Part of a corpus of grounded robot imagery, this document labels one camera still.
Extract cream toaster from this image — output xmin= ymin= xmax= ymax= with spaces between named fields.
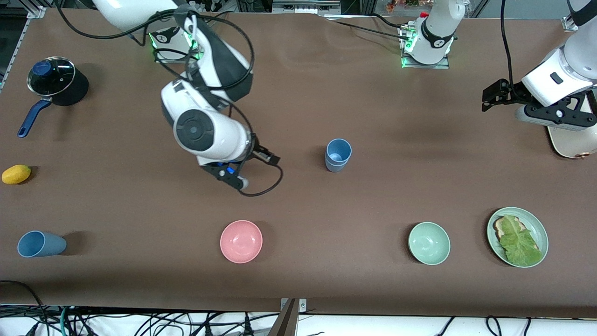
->
xmin=546 ymin=89 xmax=597 ymax=159

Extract brown table cover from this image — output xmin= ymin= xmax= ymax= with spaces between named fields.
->
xmin=0 ymin=8 xmax=597 ymax=319

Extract pink bowl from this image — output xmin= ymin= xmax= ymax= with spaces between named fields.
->
xmin=220 ymin=220 xmax=263 ymax=264

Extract colourful background items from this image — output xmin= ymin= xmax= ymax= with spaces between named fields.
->
xmin=385 ymin=0 xmax=420 ymax=12

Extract mint green plate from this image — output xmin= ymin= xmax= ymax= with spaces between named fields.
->
xmin=486 ymin=207 xmax=549 ymax=268

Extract bread slice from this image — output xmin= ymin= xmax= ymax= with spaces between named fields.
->
xmin=493 ymin=216 xmax=544 ymax=257

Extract green lettuce leaf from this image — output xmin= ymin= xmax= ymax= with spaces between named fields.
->
xmin=499 ymin=215 xmax=544 ymax=266

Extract grey metal equipment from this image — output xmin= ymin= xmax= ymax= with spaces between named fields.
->
xmin=272 ymin=0 xmax=342 ymax=15

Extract mint green bowl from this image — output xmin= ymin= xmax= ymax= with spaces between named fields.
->
xmin=408 ymin=222 xmax=451 ymax=266

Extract dark metal stand bar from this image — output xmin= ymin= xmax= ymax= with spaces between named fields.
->
xmin=268 ymin=299 xmax=299 ymax=336

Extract glass lid with blue knob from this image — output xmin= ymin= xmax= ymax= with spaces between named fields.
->
xmin=27 ymin=57 xmax=76 ymax=97

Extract yellow lemon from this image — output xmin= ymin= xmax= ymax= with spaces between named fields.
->
xmin=1 ymin=164 xmax=32 ymax=185

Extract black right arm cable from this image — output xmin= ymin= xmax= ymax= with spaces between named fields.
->
xmin=54 ymin=0 xmax=284 ymax=197

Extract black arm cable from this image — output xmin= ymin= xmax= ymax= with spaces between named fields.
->
xmin=500 ymin=0 xmax=516 ymax=89
xmin=54 ymin=0 xmax=284 ymax=197

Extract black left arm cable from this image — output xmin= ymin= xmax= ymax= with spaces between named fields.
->
xmin=500 ymin=0 xmax=516 ymax=89

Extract black cable on table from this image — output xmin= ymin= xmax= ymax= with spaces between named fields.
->
xmin=322 ymin=14 xmax=411 ymax=40

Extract black saucepan with blue handle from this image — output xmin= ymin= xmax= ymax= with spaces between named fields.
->
xmin=17 ymin=56 xmax=89 ymax=138

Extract aluminium frame rail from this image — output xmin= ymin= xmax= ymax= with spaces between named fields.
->
xmin=0 ymin=5 xmax=47 ymax=89

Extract black looped floor cable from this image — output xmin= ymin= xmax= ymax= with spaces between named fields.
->
xmin=0 ymin=280 xmax=49 ymax=336

